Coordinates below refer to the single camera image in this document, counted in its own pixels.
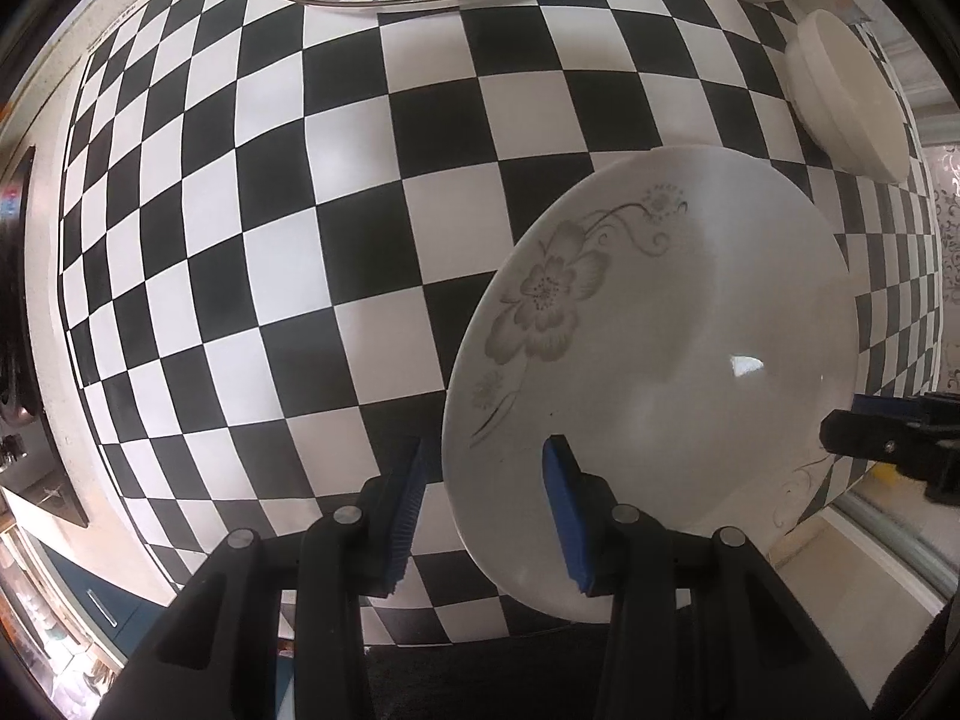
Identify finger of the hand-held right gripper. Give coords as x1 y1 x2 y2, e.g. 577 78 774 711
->
819 409 960 505
851 392 960 428

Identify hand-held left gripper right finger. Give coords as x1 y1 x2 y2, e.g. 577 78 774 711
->
541 433 872 720

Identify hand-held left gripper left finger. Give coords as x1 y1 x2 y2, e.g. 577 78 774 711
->
97 435 432 720

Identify white plate grey floral print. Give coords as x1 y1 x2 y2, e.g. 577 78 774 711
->
441 144 860 625

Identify black white checkered tablecloth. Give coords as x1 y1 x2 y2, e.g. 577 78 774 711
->
56 0 942 650

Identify blue cabinet drawer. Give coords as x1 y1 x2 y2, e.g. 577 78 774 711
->
30 536 181 665

